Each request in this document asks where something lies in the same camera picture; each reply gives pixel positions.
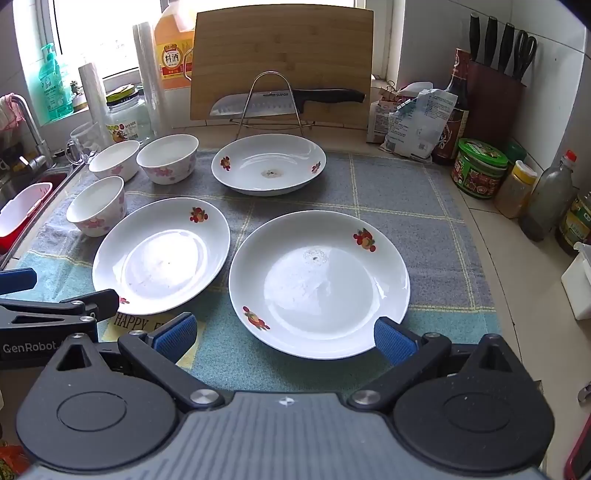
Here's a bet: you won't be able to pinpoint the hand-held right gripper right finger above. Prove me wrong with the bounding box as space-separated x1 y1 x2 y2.
347 316 514 411

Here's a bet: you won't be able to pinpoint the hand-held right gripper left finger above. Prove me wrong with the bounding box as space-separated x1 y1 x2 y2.
55 313 225 413

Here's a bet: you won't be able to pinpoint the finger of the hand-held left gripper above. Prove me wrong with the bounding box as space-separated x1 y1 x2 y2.
0 289 120 329
0 268 38 295

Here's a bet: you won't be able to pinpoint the white pink-flowered bowl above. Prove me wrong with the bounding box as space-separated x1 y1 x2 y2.
89 140 141 181
66 176 127 238
137 134 199 186

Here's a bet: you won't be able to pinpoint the white floral plate with stain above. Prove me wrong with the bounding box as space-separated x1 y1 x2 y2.
211 134 327 197

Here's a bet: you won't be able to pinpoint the white plastic colander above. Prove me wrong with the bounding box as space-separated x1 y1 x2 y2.
0 182 53 239

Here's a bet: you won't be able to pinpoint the stainless steel sink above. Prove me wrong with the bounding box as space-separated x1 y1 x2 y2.
0 152 89 269

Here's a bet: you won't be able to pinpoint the metal faucet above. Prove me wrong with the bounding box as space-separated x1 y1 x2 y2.
9 95 54 172

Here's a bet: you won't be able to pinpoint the grey checked dish mat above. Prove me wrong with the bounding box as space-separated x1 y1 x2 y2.
14 148 504 391

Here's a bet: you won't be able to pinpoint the clear glass mug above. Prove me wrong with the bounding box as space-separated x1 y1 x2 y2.
66 122 103 165

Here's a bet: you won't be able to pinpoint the pink dishcloth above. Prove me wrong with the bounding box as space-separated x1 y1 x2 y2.
0 92 27 133

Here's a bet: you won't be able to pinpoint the glass jar with green lid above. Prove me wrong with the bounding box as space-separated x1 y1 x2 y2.
105 88 153 142

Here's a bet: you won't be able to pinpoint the green lidded sauce jar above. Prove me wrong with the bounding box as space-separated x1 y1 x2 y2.
451 138 510 200

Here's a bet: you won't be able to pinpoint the yellow capped spice jar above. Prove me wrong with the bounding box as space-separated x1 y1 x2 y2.
494 160 539 219

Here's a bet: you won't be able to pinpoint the white plastic box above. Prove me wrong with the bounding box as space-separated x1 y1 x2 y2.
561 242 591 322

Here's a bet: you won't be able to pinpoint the green dish soap bottle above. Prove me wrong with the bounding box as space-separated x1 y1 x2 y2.
38 43 75 122

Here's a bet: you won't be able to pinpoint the red capped clear bottle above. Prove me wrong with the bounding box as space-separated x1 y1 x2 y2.
519 150 579 243

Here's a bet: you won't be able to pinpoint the oil bottle with green label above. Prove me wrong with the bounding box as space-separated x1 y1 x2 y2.
554 187 591 257

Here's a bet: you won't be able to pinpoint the dark soy sauce bottle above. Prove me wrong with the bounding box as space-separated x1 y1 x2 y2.
431 48 471 166

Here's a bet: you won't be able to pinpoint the white blue printed packet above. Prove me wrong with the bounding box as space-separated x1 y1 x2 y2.
379 89 459 160

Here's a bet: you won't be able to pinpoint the white red printed bag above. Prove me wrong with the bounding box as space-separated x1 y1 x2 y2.
367 82 435 145

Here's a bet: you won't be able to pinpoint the clear plastic wrap roll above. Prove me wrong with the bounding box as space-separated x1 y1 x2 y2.
133 22 167 133

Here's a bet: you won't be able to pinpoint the dark red knife block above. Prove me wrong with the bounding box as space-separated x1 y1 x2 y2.
464 60 527 154

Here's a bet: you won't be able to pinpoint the orange cooking wine jug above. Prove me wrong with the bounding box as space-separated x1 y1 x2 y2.
154 0 197 86

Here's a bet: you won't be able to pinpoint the window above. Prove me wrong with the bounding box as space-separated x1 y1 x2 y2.
48 0 365 82

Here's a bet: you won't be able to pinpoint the bamboo cutting board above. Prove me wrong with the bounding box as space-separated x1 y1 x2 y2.
190 8 375 131

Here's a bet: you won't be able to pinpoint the black kitchen scissors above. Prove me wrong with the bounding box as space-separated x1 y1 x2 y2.
513 30 538 82

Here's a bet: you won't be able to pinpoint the black-handled kitchen knife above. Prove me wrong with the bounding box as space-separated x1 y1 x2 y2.
210 88 366 117

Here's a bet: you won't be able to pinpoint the metal wire rack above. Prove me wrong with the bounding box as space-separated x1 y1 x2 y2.
229 71 319 139

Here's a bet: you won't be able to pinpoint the black knife handle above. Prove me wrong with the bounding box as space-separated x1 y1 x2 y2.
483 16 499 66
499 22 516 75
469 14 481 64

